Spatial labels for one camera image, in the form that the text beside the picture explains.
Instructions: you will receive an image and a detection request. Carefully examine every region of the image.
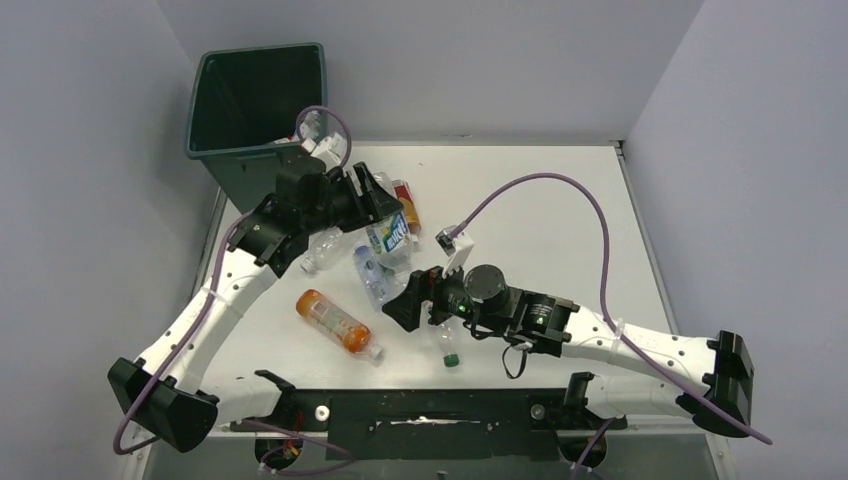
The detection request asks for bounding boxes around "red gold label bottle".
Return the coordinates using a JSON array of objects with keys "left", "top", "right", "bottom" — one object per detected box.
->
[{"left": 392, "top": 179, "right": 421, "bottom": 235}]

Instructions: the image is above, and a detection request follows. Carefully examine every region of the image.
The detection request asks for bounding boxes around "blue tinted water bottle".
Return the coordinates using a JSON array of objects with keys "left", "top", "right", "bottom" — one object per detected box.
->
[{"left": 352, "top": 245, "right": 396, "bottom": 312}]

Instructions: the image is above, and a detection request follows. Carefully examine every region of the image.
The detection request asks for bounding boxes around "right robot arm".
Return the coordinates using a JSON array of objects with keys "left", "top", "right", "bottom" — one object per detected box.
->
[{"left": 381, "top": 265, "right": 754, "bottom": 438}]

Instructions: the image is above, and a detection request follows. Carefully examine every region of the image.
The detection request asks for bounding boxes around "clear unlabelled plastic bottle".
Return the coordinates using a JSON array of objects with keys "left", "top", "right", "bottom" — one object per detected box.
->
[{"left": 299, "top": 227, "right": 360, "bottom": 275}]

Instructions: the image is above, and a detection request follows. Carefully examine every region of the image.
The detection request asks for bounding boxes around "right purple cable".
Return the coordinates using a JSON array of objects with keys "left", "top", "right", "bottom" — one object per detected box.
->
[{"left": 443, "top": 172, "right": 774, "bottom": 480}]

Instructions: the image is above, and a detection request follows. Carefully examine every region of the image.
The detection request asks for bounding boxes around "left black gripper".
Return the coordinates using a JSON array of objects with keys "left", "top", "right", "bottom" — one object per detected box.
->
[{"left": 302, "top": 162, "right": 400, "bottom": 235}]

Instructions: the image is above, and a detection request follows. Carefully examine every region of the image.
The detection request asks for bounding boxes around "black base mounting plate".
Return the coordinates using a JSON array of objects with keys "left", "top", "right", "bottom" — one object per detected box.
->
[{"left": 258, "top": 388, "right": 603, "bottom": 461}]

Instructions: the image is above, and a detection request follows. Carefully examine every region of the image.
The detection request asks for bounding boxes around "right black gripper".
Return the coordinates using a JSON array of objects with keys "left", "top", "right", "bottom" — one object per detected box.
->
[{"left": 383, "top": 253, "right": 509, "bottom": 335}]

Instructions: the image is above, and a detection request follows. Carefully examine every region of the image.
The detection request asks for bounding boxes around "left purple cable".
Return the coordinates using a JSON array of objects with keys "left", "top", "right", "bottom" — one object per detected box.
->
[{"left": 112, "top": 105, "right": 362, "bottom": 478}]

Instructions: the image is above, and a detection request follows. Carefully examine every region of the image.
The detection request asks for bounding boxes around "green label green cap bottle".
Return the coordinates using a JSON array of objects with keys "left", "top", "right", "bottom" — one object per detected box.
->
[{"left": 432, "top": 321, "right": 460, "bottom": 368}]

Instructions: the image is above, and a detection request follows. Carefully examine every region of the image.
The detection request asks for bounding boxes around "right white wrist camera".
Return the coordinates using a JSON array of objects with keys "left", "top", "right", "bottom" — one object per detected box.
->
[{"left": 436, "top": 225, "right": 474, "bottom": 278}]

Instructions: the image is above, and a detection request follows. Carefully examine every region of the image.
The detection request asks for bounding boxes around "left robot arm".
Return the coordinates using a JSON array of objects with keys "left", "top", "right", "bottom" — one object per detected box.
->
[{"left": 107, "top": 158, "right": 402, "bottom": 455}]

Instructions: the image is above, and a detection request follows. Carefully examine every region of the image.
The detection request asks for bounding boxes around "purple cable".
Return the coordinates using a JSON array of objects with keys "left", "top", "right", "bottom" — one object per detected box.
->
[
  {"left": 112, "top": 105, "right": 362, "bottom": 478},
  {"left": 443, "top": 172, "right": 774, "bottom": 480}
]

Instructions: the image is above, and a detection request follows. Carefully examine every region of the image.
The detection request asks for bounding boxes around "dark green plastic bin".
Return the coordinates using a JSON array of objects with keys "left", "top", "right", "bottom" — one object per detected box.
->
[{"left": 184, "top": 43, "right": 327, "bottom": 213}]

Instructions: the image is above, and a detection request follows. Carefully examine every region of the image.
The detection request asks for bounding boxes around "orange juice bottle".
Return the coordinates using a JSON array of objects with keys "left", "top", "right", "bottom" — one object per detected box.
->
[{"left": 295, "top": 289, "right": 384, "bottom": 361}]

